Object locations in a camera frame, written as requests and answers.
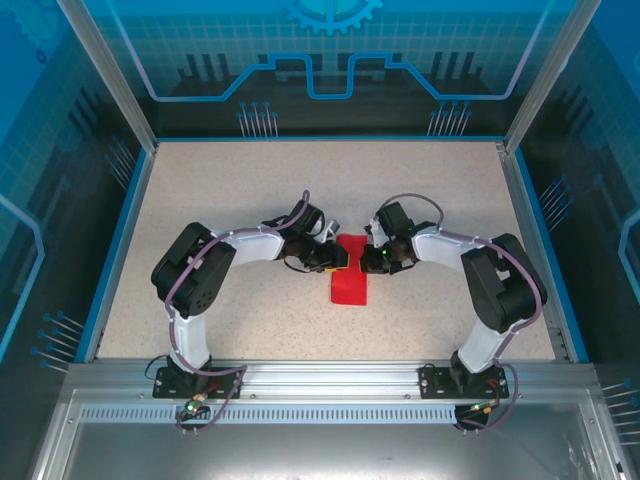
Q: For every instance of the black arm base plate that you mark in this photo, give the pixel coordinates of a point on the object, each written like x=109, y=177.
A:
x=431, y=382
x=165, y=387

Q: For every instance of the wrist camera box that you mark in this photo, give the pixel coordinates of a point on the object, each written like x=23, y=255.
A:
x=332, y=230
x=375, y=227

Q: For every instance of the shiny metal tray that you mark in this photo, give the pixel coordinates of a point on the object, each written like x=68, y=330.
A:
x=320, y=455

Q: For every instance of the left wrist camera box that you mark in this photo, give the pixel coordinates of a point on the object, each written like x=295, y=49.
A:
x=332, y=230

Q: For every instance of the aluminium mounting rail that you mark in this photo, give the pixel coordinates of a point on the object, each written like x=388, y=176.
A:
x=330, y=380

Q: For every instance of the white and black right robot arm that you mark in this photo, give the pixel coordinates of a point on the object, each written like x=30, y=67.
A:
x=500, y=285

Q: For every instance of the blue table edge frame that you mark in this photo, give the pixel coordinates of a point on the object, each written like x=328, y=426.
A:
x=330, y=137

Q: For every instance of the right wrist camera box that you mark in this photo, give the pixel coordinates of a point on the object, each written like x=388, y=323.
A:
x=375, y=227

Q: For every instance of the aluminium frame post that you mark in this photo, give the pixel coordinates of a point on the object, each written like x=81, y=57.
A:
x=547, y=75
x=116, y=75

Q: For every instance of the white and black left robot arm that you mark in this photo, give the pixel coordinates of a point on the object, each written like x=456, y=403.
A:
x=195, y=280

